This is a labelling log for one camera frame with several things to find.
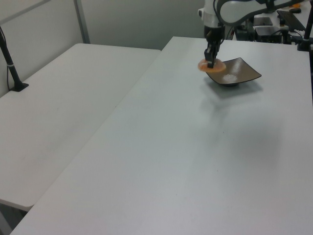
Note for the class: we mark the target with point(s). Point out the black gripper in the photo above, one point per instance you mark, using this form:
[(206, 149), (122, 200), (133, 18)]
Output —
[(214, 34)]

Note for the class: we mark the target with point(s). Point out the round orange bread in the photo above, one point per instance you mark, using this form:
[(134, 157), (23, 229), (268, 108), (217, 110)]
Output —
[(216, 67)]

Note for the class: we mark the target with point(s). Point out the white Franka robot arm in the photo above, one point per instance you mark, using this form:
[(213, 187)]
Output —
[(228, 12)]

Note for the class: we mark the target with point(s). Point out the square brown ceramic plate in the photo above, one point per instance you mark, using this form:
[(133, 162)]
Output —
[(236, 73)]

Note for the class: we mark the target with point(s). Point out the white box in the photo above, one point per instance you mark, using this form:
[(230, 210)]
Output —
[(262, 20)]

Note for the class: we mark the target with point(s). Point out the black electronics box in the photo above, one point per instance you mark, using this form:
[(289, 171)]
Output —
[(270, 34)]

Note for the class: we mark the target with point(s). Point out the black keyboard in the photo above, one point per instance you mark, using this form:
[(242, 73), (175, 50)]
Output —
[(291, 19)]

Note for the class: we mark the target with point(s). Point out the small orange object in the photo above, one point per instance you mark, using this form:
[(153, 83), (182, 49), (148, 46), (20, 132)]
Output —
[(296, 5)]

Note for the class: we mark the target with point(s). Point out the black camera stand pole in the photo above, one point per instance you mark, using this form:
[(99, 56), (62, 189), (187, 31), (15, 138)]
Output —
[(9, 63), (305, 34)]

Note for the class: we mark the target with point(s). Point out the grey partition frame post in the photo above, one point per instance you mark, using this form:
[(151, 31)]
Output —
[(82, 22)]

